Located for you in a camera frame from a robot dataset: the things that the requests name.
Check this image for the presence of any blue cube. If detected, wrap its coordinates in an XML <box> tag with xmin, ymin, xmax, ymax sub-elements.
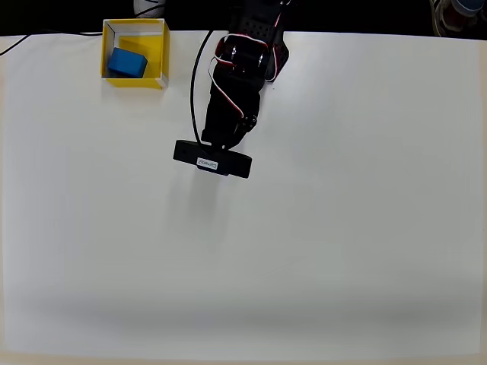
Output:
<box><xmin>107</xmin><ymin>47</ymin><xmax>148</xmax><ymax>80</ymax></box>

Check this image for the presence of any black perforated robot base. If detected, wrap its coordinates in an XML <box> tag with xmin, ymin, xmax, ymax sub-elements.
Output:
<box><xmin>265</xmin><ymin>30</ymin><xmax>291</xmax><ymax>84</ymax></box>

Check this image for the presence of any yellow open box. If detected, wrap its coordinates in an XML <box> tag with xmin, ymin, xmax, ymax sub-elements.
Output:
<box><xmin>100</xmin><ymin>17</ymin><xmax>171</xmax><ymax>91</ymax></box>

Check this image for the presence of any black webcam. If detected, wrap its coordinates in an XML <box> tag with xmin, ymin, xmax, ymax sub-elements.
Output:
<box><xmin>173</xmin><ymin>139</ymin><xmax>253</xmax><ymax>179</ymax></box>

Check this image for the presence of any grey and blue shoe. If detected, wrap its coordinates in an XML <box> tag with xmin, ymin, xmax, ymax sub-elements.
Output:
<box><xmin>428</xmin><ymin>0</ymin><xmax>487</xmax><ymax>39</ymax></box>

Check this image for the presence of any thick black camera cable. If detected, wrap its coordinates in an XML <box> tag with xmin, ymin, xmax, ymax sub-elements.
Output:
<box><xmin>189</xmin><ymin>29</ymin><xmax>215</xmax><ymax>146</ymax></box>

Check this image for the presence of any red and white servo wire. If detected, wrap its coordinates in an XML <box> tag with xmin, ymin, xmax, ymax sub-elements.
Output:
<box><xmin>210</xmin><ymin>11</ymin><xmax>285</xmax><ymax>122</ymax></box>

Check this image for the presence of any thin black cable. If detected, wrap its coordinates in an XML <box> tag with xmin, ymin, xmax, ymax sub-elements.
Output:
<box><xmin>0</xmin><ymin>28</ymin><xmax>103</xmax><ymax>56</ymax></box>

